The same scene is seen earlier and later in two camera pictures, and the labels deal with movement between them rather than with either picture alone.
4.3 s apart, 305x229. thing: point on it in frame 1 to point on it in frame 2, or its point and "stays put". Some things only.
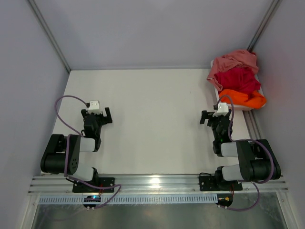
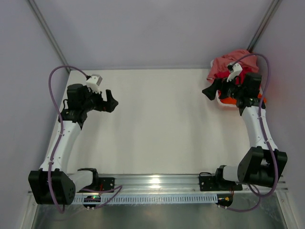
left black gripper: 108,119 to 108,106
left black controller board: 91,199 stays put
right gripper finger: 204,116 to 210,91
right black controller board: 225,200 stays put
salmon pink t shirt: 240,58 stays put
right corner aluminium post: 263,25 stays put
